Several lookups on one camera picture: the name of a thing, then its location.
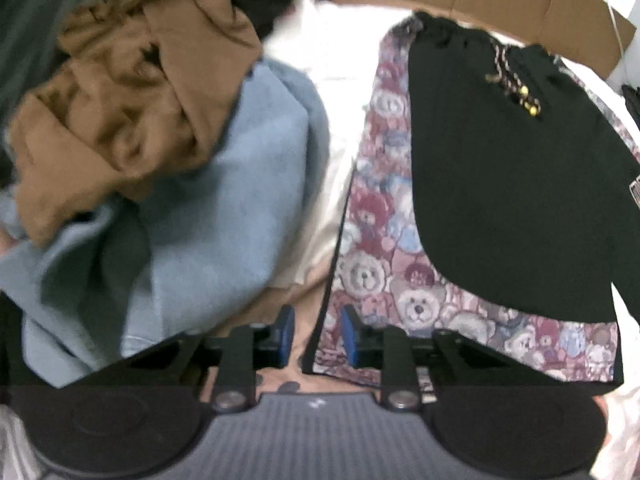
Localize black bear-print shorts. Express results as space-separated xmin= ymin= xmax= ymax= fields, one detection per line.
xmin=300 ymin=10 xmax=640 ymax=391

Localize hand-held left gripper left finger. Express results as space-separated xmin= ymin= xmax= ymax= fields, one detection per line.
xmin=122 ymin=304 xmax=297 ymax=413

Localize light blue cloth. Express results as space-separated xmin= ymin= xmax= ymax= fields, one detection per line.
xmin=0 ymin=57 xmax=331 ymax=388

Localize white bear-print bedsheet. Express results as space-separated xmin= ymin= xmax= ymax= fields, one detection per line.
xmin=0 ymin=0 xmax=640 ymax=480

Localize brown garment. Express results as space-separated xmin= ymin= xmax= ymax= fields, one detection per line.
xmin=10 ymin=0 xmax=263 ymax=246

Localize white cable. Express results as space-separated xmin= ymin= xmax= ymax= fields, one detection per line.
xmin=602 ymin=0 xmax=630 ymax=61

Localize dark grey pillow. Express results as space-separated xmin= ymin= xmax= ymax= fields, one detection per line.
xmin=0 ymin=0 xmax=131 ymax=106

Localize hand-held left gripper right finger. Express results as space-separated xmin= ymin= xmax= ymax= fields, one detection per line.
xmin=340 ymin=304 xmax=523 ymax=413

